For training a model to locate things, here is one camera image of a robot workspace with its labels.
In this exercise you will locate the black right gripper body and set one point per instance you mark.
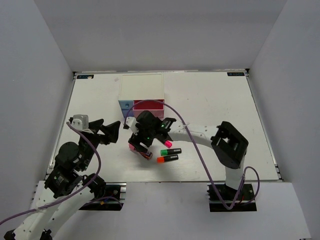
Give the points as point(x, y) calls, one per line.
point(147, 135)

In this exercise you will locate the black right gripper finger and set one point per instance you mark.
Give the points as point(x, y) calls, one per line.
point(144, 148)
point(134, 144)

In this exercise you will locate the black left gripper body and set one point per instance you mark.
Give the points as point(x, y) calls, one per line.
point(89, 149)

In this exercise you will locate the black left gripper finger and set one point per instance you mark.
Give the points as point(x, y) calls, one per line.
point(94, 126)
point(110, 133)

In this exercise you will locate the pink drawer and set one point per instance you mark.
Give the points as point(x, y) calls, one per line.
point(156, 108)

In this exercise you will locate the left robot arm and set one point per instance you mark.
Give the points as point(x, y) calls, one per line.
point(73, 183)

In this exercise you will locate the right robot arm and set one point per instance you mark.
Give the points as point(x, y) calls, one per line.
point(228, 144)

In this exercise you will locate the pink highlighter marker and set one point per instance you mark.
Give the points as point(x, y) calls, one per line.
point(166, 142)

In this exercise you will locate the orange highlighter marker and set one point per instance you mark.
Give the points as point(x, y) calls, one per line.
point(167, 158)

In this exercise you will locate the green highlighter marker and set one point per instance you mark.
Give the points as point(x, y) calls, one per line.
point(168, 152)

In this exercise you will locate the cream drawer cabinet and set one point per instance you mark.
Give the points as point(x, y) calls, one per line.
point(144, 86)

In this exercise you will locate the left table label sticker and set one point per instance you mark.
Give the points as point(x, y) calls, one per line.
point(85, 76)

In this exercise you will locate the table label sticker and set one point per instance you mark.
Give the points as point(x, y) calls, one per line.
point(85, 76)
point(235, 74)

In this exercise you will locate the right table label sticker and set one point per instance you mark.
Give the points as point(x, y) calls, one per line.
point(235, 74)

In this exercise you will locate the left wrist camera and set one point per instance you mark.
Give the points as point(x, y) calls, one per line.
point(80, 122)

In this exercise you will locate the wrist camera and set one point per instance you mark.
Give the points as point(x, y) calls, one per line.
point(130, 123)
point(80, 122)

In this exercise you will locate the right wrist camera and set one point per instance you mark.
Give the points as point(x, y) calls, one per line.
point(130, 123)

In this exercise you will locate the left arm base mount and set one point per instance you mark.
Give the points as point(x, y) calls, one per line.
point(113, 199)

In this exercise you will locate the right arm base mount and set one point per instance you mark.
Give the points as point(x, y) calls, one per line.
point(242, 203)

